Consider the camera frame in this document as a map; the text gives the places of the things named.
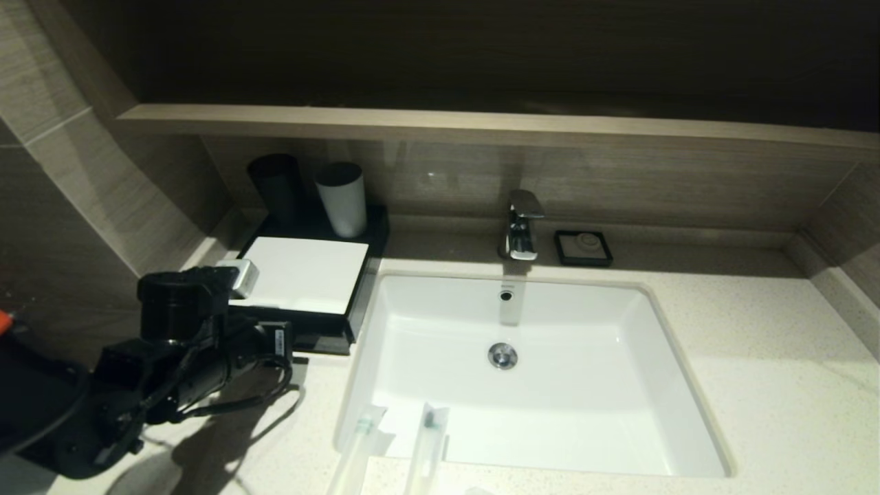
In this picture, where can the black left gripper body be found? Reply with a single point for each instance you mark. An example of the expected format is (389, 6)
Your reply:
(258, 344)

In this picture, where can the white packet green print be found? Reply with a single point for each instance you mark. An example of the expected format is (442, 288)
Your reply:
(357, 454)

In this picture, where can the black and orange left arm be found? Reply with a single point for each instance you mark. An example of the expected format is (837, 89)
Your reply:
(179, 306)

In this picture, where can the black storage box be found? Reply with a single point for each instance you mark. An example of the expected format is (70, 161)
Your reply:
(375, 230)

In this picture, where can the black cup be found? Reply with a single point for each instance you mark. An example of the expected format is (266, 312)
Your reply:
(273, 184)

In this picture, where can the white cup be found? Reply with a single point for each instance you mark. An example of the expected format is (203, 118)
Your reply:
(342, 205)

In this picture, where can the toothbrush packet dark bristles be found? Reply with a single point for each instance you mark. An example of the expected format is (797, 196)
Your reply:
(426, 454)

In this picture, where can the chrome drain plug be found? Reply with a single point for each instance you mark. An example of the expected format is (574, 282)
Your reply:
(502, 356)

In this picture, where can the chrome faucet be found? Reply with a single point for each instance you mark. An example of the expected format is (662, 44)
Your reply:
(520, 234)

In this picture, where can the black square soap dish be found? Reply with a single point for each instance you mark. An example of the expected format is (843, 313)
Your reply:
(569, 253)

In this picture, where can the white sink basin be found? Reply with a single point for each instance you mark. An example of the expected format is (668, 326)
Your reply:
(584, 385)

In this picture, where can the round white soap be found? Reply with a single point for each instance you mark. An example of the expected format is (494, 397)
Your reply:
(586, 241)

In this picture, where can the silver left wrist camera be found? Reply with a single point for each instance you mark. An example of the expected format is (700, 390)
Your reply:
(239, 278)

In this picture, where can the wooden wall shelf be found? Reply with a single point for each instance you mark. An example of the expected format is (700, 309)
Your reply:
(481, 126)

